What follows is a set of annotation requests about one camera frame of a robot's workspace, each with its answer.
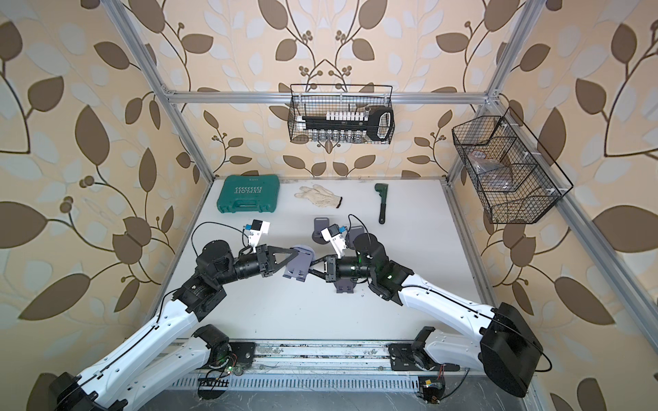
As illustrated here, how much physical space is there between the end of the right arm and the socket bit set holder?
1.45 feet

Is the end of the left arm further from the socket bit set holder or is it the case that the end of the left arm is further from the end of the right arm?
the socket bit set holder

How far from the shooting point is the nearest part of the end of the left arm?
2.00 feet

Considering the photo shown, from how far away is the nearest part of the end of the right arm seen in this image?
63 centimetres

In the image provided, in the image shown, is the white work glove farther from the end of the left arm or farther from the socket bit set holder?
the end of the left arm

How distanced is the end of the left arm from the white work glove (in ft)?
1.56

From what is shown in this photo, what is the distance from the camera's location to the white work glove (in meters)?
1.14

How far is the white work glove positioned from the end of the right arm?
0.47 meters

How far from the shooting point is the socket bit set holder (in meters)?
0.82

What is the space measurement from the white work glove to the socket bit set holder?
318 mm
